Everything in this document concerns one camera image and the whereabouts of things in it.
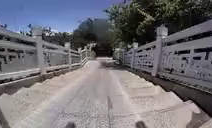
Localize robot's own part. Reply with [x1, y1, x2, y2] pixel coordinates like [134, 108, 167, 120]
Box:
[65, 121, 76, 128]
[135, 120, 147, 128]

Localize row of trees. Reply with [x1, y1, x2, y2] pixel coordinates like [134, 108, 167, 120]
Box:
[18, 23, 73, 48]

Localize grey stone ramp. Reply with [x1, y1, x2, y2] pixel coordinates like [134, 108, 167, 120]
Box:
[43, 57, 145, 128]

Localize green trees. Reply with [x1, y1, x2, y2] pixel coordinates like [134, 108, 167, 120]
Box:
[105, 0, 212, 51]

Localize white stone railing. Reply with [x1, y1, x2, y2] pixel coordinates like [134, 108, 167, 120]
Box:
[0, 25, 97, 84]
[113, 18, 212, 94]

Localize dark tree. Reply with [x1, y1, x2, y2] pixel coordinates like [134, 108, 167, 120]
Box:
[70, 18, 115, 51]

